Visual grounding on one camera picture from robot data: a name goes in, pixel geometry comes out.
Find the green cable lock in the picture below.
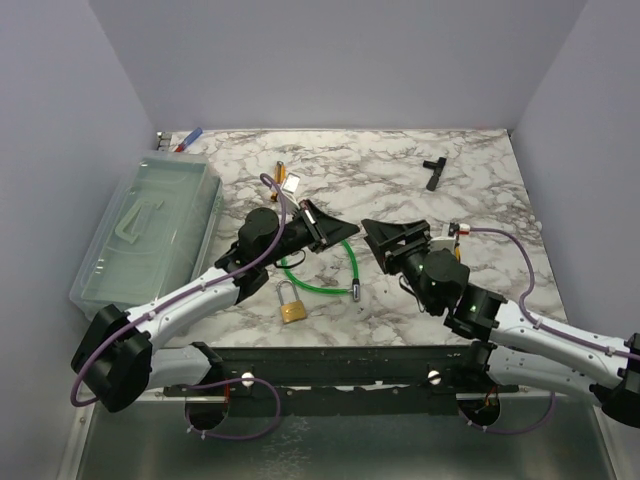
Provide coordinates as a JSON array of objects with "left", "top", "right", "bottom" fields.
[{"left": 276, "top": 240, "right": 362, "bottom": 303}]

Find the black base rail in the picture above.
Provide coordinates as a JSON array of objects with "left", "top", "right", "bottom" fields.
[{"left": 164, "top": 344, "right": 521, "bottom": 417}]

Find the black T-shaped tool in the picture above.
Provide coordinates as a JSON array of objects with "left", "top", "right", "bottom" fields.
[{"left": 422, "top": 157, "right": 447, "bottom": 192}]

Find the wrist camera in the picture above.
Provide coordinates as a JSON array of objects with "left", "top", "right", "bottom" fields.
[
  {"left": 281, "top": 173, "right": 301, "bottom": 195},
  {"left": 430, "top": 222, "right": 471, "bottom": 259}
]

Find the brass padlock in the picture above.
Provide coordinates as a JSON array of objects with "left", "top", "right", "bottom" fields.
[{"left": 276, "top": 280, "right": 307, "bottom": 324}]

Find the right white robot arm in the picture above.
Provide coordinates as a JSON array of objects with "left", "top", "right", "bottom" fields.
[{"left": 362, "top": 219, "right": 639, "bottom": 427}]

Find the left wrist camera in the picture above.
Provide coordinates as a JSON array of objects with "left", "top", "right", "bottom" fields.
[{"left": 281, "top": 173, "right": 301, "bottom": 195}]

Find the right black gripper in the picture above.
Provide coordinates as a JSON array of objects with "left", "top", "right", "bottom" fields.
[{"left": 364, "top": 217, "right": 439, "bottom": 313}]

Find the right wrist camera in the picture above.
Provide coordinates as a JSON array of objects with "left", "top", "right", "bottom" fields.
[{"left": 430, "top": 222, "right": 471, "bottom": 259}]

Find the clear plastic storage box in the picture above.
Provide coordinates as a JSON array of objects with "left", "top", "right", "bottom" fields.
[{"left": 70, "top": 151, "right": 224, "bottom": 319}]

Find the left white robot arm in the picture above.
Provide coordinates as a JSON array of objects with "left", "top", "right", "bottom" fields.
[{"left": 71, "top": 200, "right": 359, "bottom": 413}]

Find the yellow utility knife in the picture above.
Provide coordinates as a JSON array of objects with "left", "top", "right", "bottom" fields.
[{"left": 270, "top": 161, "right": 286, "bottom": 202}]

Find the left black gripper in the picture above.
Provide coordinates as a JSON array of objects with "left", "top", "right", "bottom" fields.
[{"left": 261, "top": 200, "right": 359, "bottom": 268}]

